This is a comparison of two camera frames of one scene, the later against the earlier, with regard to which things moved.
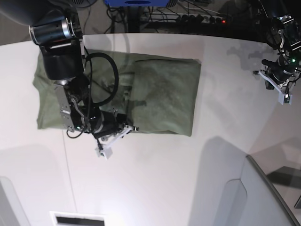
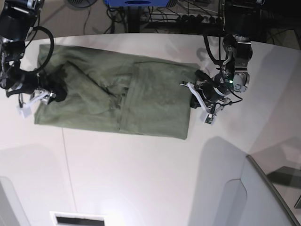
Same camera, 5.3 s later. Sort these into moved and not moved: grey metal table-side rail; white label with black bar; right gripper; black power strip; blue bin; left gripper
Moved: left gripper; right gripper
Not moved: blue bin; grey metal table-side rail; white label with black bar; black power strip
